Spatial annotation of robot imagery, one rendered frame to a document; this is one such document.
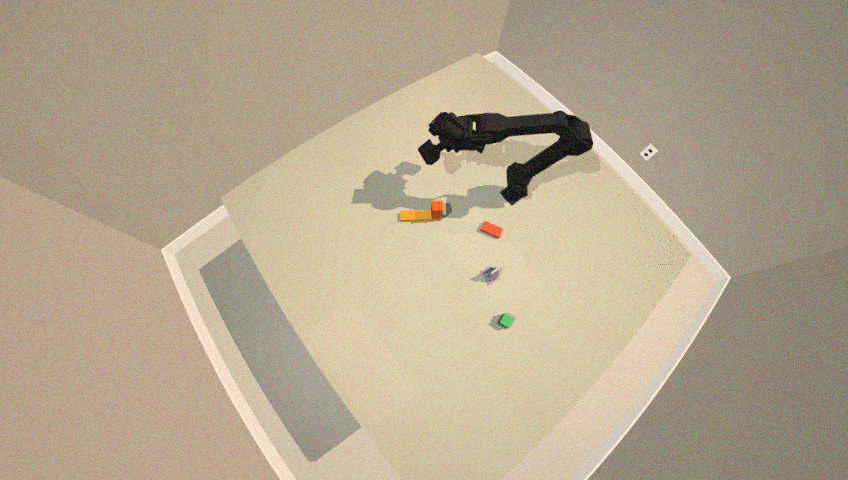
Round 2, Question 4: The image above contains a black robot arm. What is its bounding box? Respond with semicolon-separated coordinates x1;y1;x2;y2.
428;111;593;205

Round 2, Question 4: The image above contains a green cube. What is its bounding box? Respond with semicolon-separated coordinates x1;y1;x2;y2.
497;313;514;329

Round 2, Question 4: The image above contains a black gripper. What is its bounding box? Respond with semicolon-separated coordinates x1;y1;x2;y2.
418;139;460;165

